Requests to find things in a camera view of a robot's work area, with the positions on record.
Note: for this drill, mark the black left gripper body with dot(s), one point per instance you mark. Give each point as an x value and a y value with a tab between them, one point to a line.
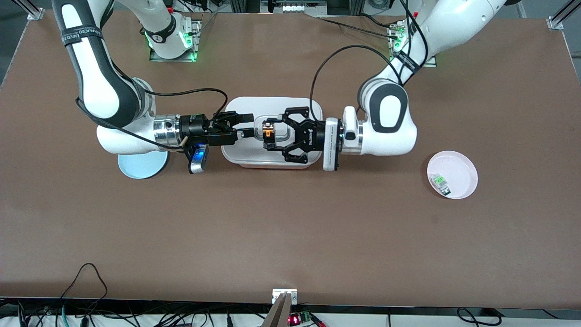
312	136

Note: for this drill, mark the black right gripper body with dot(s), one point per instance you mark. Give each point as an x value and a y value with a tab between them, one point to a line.
193	127

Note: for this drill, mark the orange and black switch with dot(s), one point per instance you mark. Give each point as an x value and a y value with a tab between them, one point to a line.
268	133

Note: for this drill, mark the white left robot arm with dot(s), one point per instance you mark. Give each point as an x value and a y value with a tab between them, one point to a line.
390	118

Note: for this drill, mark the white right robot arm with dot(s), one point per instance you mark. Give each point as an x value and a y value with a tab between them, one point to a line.
91	68

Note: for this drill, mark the white lunch box grey clips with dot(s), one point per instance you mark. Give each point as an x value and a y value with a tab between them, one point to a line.
272	103

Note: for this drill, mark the light blue round plate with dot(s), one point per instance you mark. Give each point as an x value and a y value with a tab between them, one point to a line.
140	168

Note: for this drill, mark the white lit box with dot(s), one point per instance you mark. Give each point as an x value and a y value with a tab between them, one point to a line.
299	7

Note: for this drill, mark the pink round plate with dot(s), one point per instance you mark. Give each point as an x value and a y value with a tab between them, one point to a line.
454	159

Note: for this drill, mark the circuit board with red light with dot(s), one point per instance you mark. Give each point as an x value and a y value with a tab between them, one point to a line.
295	319

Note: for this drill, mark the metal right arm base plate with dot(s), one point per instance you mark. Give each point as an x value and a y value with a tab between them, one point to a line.
199	32

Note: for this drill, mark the green and white switch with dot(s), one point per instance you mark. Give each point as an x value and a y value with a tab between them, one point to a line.
439	181

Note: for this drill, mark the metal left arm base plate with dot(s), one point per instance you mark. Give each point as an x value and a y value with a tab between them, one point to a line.
430	62

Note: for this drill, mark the small white mounting bracket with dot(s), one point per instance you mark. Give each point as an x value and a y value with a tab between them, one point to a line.
278	294

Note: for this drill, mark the grey metal camera bar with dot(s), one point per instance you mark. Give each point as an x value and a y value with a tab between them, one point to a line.
277	315

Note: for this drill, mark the aluminium table corner bracket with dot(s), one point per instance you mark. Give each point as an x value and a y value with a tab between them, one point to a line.
35	13
556	23

